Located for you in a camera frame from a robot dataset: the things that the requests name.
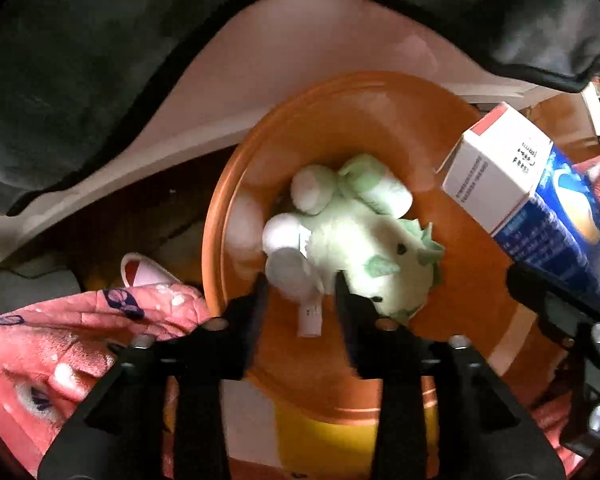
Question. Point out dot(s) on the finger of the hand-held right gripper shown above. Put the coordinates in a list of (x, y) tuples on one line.
[(555, 295)]

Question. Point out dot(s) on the pink and white slipper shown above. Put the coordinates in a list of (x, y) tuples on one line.
[(142, 270)]

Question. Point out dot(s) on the yellow plastic container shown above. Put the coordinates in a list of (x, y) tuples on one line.
[(325, 440)]

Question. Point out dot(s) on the orange plastic bin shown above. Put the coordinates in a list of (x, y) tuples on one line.
[(480, 280)]

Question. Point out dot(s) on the blue and white carton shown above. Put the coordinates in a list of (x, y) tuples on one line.
[(500, 175)]

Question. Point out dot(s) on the white bed frame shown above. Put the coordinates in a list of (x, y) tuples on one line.
[(305, 35)]

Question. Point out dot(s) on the dark grey blanket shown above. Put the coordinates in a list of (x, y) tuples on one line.
[(80, 70)]

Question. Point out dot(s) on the green plush toy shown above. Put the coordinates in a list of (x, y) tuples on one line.
[(350, 240)]

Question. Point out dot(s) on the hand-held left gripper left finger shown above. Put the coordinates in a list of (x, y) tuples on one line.
[(258, 310)]

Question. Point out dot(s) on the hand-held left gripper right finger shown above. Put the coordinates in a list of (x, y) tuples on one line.
[(343, 305)]

